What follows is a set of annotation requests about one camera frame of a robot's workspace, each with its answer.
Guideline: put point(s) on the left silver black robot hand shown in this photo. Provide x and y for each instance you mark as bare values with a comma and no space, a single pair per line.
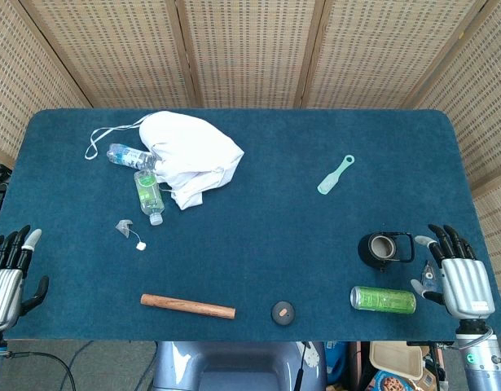
5,285

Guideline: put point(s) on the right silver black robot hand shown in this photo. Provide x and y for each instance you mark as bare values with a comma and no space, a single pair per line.
466,285

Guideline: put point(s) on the black cast iron teapot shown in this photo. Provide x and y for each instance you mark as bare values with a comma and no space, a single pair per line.
365,252

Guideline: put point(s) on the white cloth bag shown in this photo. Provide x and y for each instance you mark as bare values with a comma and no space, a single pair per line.
185,146

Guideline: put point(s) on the small clear plastic packet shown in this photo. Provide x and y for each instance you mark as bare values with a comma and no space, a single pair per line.
429,273

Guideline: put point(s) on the green drink can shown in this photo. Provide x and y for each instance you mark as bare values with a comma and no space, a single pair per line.
382,300

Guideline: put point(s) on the beige takeaway container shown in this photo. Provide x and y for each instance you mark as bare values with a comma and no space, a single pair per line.
396,358

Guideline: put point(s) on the cookie box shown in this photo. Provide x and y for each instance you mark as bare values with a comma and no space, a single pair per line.
390,383

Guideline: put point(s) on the blue snack package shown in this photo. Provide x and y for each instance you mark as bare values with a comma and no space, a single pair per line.
335,362

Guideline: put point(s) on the clear bottle green label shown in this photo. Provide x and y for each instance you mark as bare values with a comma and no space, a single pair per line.
147,193

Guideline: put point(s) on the mint green scoop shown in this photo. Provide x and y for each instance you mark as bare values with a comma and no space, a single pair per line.
329,182

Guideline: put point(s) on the clear bottle blue label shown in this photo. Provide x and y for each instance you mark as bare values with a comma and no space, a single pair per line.
128,156

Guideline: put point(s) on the wooden rolling stick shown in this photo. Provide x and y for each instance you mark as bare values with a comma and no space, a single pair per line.
187,306

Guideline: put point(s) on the blue felt table cover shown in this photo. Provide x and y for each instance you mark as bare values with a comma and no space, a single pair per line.
274,224

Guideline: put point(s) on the blue-grey robot torso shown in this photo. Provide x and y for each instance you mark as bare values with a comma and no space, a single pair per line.
234,366

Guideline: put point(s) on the woven bamboo folding screen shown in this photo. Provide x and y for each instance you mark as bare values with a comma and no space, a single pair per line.
250,49

